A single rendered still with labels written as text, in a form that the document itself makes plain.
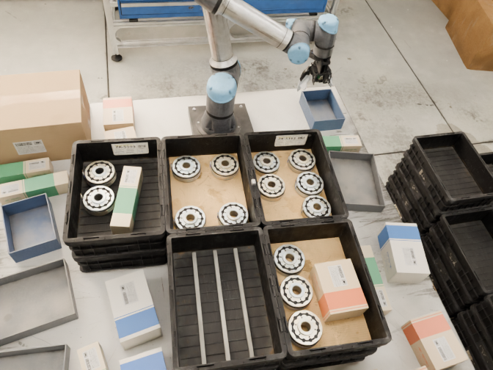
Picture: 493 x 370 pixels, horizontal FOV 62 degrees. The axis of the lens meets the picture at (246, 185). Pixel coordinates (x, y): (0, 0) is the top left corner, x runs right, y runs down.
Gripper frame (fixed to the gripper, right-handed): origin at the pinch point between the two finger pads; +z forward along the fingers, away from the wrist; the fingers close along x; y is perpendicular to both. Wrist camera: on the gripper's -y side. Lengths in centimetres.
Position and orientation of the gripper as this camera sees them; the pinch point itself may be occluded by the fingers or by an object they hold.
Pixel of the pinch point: (313, 88)
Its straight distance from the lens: 187.6
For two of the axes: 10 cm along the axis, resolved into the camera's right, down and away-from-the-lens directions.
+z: -0.1, 5.7, 8.2
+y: 1.9, 8.1, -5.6
